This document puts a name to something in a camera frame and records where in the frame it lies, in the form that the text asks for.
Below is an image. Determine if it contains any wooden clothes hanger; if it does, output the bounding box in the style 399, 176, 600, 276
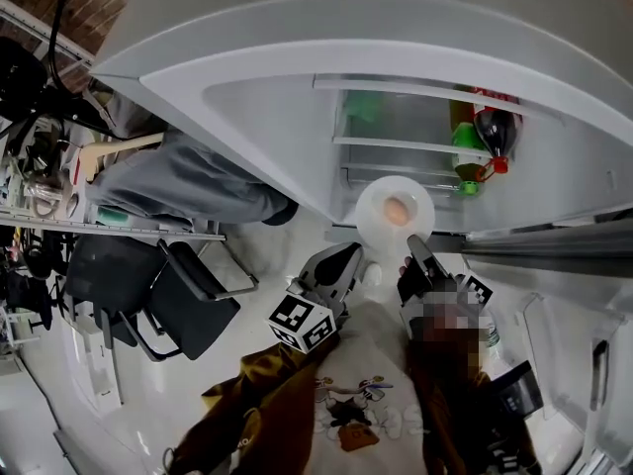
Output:
78, 132, 165, 185

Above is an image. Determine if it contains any black tubular stand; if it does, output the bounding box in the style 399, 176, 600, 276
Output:
0, 0, 116, 134

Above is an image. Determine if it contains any black mesh office chair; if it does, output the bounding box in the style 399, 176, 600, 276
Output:
63, 235, 242, 363

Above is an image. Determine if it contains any white round plate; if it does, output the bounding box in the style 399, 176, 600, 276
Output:
354, 174, 436, 256

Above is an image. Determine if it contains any green tea bottle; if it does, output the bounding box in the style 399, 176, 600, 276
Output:
448, 99, 494, 199

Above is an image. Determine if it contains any green plastic container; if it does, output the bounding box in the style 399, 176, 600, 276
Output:
343, 91, 383, 121

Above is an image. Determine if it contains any brown egg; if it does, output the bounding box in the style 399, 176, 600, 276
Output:
383, 196, 410, 226

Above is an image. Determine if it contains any person's right forearm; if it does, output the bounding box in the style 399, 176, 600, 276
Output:
406, 309, 541, 475

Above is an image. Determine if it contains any beige tape roll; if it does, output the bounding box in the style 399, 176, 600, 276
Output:
27, 175, 81, 218

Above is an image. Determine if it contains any white refrigerator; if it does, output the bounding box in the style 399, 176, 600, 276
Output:
90, 0, 633, 470

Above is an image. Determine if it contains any person's left forearm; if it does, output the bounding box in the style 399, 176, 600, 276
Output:
170, 342, 328, 475

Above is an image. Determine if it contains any white metal frame table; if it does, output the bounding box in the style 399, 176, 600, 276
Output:
0, 204, 259, 299

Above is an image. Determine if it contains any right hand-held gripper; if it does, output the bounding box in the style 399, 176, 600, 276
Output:
398, 235, 495, 311

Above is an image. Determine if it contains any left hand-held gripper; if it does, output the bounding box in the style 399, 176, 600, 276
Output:
269, 242, 364, 353

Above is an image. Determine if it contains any dark cola bottle red cap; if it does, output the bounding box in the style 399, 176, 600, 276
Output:
469, 85, 526, 182

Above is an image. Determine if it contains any person's white printed sweatshirt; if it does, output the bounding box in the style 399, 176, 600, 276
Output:
311, 300, 432, 475

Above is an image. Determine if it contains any white flat cardboard box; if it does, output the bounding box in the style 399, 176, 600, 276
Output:
73, 309, 126, 408

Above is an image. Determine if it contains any clear bottle green label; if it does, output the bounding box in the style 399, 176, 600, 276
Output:
482, 314, 506, 361

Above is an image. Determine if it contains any black waist-mounted device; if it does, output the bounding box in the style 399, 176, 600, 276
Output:
487, 361, 546, 475

